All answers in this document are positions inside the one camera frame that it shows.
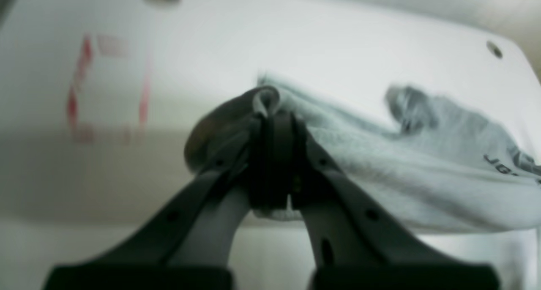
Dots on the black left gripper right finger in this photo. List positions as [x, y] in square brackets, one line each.
[357, 244]

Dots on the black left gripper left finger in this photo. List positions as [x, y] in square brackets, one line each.
[186, 245]

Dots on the grey T-shirt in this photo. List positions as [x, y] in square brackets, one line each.
[446, 170]

